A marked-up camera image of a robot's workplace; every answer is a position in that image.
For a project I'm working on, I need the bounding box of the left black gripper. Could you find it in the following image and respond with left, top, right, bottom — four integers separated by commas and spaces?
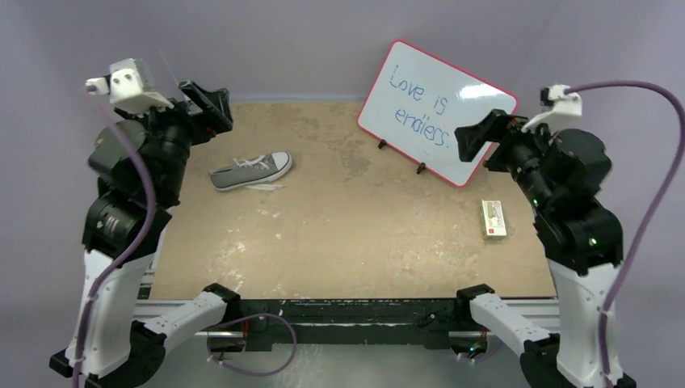
120, 78, 233, 198

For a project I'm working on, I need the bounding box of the grey canvas sneaker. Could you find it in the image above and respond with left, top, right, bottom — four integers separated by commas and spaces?
208, 162, 265, 192

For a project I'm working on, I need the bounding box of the white shoelace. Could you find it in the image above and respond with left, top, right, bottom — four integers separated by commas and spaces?
233, 152, 293, 191

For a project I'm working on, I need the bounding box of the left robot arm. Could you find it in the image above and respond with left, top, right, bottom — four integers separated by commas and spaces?
49, 75, 241, 387

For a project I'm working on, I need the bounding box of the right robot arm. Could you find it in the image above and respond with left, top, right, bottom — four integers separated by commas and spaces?
453, 109, 636, 387

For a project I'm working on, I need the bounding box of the small white green box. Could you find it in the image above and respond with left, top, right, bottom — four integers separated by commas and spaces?
481, 200, 508, 239

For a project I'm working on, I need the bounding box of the pink framed whiteboard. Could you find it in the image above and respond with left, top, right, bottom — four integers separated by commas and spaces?
357, 40, 518, 187

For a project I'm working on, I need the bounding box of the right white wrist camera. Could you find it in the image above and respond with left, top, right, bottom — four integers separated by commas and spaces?
521, 84, 582, 133

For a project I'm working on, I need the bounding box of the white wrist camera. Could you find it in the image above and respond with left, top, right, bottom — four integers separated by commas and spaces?
521, 84, 582, 133
84, 58, 174, 116

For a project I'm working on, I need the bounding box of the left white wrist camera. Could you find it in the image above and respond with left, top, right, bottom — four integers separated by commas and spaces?
84, 58, 174, 116

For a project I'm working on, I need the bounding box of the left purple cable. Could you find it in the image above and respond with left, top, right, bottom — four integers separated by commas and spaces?
72, 85, 298, 388

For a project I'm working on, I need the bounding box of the purple cable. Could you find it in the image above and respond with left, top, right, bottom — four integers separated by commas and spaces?
460, 80, 685, 388
72, 85, 298, 388

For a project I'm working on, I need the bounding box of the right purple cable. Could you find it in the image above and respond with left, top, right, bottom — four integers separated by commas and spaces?
460, 80, 685, 388

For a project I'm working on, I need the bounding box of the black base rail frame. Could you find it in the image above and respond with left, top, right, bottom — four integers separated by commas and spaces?
120, 283, 560, 361

